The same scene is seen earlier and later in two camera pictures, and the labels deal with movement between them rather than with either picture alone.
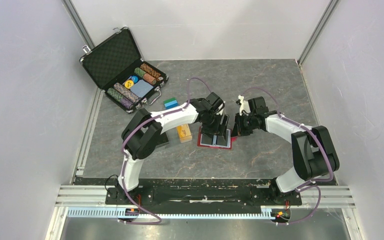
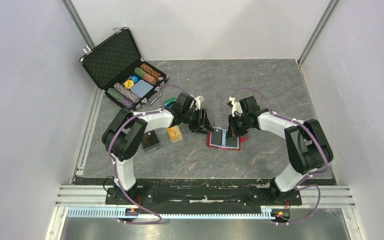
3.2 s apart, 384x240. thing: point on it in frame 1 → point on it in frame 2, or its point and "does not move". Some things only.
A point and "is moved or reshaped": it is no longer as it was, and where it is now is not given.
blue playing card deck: x=141 y=88 does not move
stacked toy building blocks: x=170 y=103 does not move
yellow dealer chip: x=129 y=84 does not move
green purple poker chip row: x=120 y=98 does not move
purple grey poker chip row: x=126 y=93 does not move
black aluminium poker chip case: x=116 y=65 does not move
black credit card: x=206 y=139 is moved or reshaped
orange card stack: x=184 y=133 → x=174 y=134
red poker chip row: x=149 y=78 does not move
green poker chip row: x=139 y=72 does not move
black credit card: x=224 y=140 → x=232 y=142
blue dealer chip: x=135 y=79 does not move
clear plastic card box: x=180 y=136 is moved or reshaped
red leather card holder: x=232 y=139 is moved or reshaped
